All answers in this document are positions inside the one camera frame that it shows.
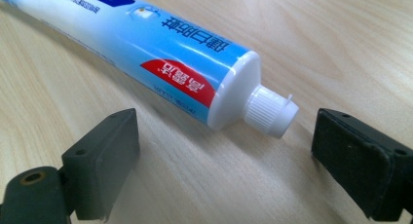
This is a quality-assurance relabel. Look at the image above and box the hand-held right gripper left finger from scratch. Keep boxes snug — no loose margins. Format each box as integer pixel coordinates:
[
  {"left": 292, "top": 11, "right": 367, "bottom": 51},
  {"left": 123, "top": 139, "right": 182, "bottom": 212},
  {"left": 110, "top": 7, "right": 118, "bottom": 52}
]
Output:
[{"left": 0, "top": 107, "right": 141, "bottom": 224}]

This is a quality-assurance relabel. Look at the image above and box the blue and white toothpaste tube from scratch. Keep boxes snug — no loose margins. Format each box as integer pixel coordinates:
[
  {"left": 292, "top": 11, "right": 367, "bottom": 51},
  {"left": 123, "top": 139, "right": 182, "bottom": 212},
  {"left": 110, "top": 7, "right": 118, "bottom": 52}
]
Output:
[{"left": 0, "top": 0, "right": 300, "bottom": 140}]

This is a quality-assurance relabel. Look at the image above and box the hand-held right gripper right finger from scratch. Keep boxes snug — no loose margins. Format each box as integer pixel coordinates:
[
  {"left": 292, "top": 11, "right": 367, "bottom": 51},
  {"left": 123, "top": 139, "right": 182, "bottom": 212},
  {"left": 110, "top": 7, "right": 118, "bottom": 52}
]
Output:
[{"left": 311, "top": 107, "right": 413, "bottom": 222}]

